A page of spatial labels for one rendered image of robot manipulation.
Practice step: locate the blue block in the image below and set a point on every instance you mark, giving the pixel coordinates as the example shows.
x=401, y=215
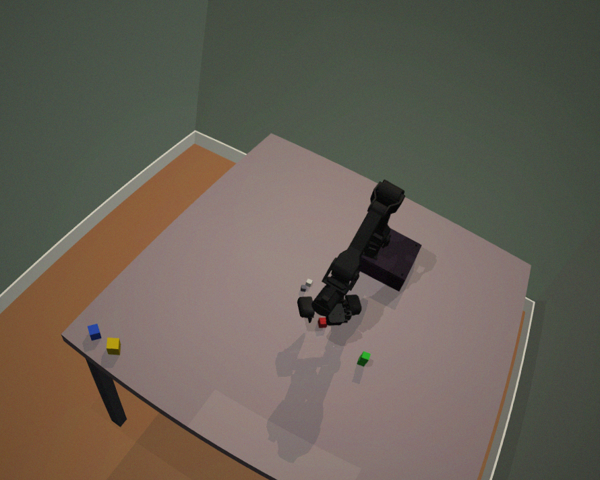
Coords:
x=94, y=332

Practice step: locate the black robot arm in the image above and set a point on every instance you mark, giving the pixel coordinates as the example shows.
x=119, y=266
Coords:
x=373, y=234

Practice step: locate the yellow cube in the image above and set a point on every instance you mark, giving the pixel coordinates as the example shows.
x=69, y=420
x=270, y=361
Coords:
x=113, y=346

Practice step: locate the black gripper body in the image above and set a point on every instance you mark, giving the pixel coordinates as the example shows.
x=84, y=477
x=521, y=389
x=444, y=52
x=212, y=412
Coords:
x=351, y=302

